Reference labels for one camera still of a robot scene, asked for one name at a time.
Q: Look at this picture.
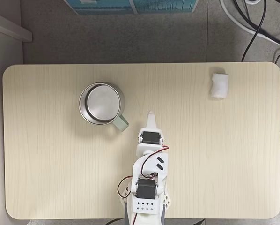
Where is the white shelf ledge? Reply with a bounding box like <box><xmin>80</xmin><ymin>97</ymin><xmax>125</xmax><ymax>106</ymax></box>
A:
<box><xmin>0</xmin><ymin>10</ymin><xmax>33</xmax><ymax>43</ymax></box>

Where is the black usb cable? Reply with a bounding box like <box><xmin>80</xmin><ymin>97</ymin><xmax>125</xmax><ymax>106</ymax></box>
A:
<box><xmin>105</xmin><ymin>218</ymin><xmax>124</xmax><ymax>225</ymax></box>

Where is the white thick cable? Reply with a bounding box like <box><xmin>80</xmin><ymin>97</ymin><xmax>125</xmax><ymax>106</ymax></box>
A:
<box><xmin>219</xmin><ymin>0</ymin><xmax>280</xmax><ymax>47</ymax></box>

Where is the steel mug green handle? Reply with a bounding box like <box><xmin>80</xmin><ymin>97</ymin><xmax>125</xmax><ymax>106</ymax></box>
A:
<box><xmin>78</xmin><ymin>81</ymin><xmax>130</xmax><ymax>132</ymax></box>

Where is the white gauze dressing roll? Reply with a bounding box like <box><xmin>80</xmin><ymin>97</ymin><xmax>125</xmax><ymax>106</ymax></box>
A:
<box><xmin>209</xmin><ymin>72</ymin><xmax>229</xmax><ymax>99</ymax></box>

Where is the blue printed box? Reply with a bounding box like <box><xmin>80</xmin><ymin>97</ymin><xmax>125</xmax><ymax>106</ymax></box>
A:
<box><xmin>63</xmin><ymin>0</ymin><xmax>199</xmax><ymax>15</ymax></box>

